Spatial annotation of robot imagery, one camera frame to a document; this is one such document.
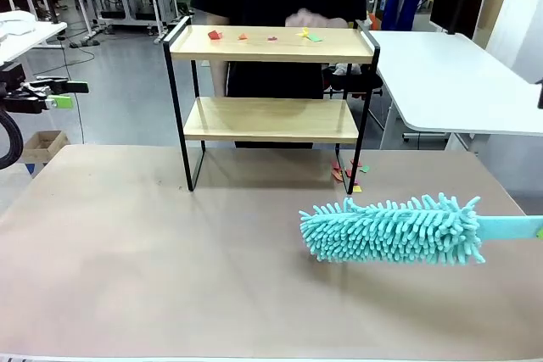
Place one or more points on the long orange paper scrap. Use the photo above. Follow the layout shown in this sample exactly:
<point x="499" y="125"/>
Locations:
<point x="338" y="175"/>

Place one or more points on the two-tier wooden black-framed shelf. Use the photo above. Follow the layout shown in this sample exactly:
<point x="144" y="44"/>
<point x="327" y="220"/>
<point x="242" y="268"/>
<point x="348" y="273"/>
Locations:
<point x="271" y="50"/>

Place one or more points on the cardboard box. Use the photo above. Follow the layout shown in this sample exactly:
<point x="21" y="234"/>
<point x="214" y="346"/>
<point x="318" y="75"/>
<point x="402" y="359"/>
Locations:
<point x="42" y="146"/>

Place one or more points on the person's right forearm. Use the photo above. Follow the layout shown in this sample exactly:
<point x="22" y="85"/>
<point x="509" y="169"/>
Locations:
<point x="218" y="78"/>

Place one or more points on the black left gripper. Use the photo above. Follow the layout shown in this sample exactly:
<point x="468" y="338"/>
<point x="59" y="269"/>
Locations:
<point x="12" y="82"/>

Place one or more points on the white cloth bundle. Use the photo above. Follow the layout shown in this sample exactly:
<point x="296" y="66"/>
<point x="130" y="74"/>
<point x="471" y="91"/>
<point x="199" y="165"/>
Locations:
<point x="17" y="23"/>

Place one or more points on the floor power strip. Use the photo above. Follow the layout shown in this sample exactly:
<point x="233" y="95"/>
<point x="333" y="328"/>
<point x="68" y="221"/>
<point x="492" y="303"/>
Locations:
<point x="85" y="43"/>

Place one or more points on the large white desk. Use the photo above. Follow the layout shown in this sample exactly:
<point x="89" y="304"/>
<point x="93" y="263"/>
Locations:
<point x="445" y="82"/>

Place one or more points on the person's left hand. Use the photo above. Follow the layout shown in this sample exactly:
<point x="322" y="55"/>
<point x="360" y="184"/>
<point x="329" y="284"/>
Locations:
<point x="311" y="19"/>

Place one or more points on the black monitor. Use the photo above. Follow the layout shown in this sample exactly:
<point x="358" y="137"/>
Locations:
<point x="445" y="1"/>

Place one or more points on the large red paper scrap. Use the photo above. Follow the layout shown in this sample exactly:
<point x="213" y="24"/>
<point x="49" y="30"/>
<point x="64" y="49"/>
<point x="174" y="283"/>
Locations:
<point x="215" y="35"/>

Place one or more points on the teal microfiber duster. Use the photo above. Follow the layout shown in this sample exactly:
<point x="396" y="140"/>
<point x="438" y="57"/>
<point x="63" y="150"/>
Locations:
<point x="390" y="230"/>

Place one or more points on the crumpled yellow paper scrap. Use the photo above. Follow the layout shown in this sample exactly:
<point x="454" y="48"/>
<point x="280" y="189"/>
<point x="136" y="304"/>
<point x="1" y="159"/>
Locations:
<point x="303" y="32"/>

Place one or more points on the dark red paper scrap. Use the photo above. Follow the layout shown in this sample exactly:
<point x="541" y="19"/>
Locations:
<point x="349" y="172"/>

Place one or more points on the small white desk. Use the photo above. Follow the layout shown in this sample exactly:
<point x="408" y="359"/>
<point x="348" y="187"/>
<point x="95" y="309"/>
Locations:
<point x="29" y="40"/>

